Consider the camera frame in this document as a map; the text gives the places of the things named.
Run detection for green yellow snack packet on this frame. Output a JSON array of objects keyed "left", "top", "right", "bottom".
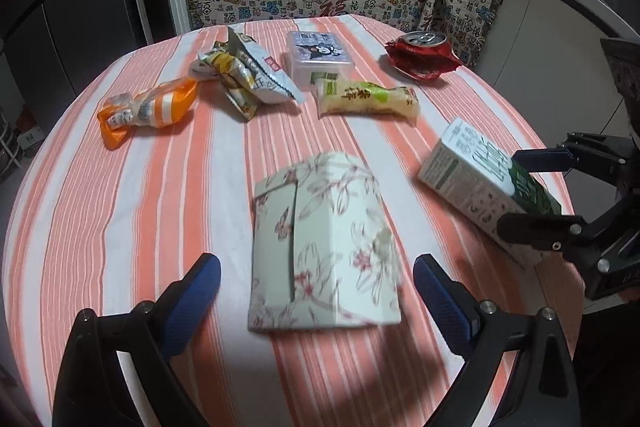
[{"left": 317, "top": 79, "right": 420, "bottom": 125}]

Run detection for green white milk carton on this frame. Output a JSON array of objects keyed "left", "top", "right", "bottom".
[{"left": 417, "top": 117, "right": 563, "bottom": 268}]

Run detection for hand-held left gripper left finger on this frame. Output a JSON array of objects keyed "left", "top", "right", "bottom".
[{"left": 52, "top": 253, "right": 222, "bottom": 427}]

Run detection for crushed red can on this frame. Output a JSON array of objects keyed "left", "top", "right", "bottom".
[{"left": 385, "top": 32, "right": 462, "bottom": 82}]

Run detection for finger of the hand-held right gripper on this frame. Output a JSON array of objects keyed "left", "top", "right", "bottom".
[
  {"left": 510, "top": 133, "right": 626, "bottom": 172},
  {"left": 496, "top": 213, "right": 601, "bottom": 265}
]

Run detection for clear plastic box bear print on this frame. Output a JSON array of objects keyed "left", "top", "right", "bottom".
[{"left": 286, "top": 31, "right": 357, "bottom": 92}]

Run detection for white tiered rack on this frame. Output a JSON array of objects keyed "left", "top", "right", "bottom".
[{"left": 0, "top": 107, "right": 23, "bottom": 180}]

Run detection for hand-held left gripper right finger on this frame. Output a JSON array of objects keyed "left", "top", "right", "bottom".
[{"left": 413, "top": 253, "right": 582, "bottom": 427}]

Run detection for orange white snack wrapper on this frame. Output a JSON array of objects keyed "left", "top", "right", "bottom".
[{"left": 96, "top": 76, "right": 198, "bottom": 151}]

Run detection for silver wrapper red label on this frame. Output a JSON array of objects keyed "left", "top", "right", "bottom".
[{"left": 227, "top": 25, "right": 307, "bottom": 105}]

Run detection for grey refrigerator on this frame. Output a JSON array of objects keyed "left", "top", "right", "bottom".
[{"left": 0, "top": 0, "right": 146, "bottom": 108}]

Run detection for beige lower cabinets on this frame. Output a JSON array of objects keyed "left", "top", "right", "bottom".
[{"left": 475, "top": 0, "right": 640, "bottom": 138}]

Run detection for floral paper box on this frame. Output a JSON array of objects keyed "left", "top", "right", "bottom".
[{"left": 247, "top": 152, "right": 403, "bottom": 333}]

